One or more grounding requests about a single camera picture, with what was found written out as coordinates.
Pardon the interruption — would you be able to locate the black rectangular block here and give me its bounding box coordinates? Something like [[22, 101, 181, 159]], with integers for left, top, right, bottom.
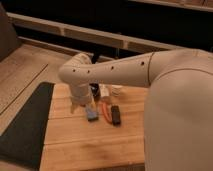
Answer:
[[111, 105, 121, 125]]

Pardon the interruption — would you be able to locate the black frying pan blue handle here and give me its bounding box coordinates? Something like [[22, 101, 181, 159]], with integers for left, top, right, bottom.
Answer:
[[85, 83, 100, 122]]

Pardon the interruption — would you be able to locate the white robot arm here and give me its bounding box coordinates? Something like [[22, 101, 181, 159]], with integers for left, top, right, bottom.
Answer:
[[59, 49, 213, 171]]

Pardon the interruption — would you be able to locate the dark green floor mat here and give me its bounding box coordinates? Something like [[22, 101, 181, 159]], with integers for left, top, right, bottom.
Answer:
[[0, 82, 54, 170]]

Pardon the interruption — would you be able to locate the wooden shelf rail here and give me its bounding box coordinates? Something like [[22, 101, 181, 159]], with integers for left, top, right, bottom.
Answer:
[[7, 12, 181, 53]]

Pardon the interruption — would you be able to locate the small clear bottle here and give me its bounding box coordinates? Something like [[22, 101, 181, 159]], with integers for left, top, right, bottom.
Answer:
[[100, 84, 110, 102]]

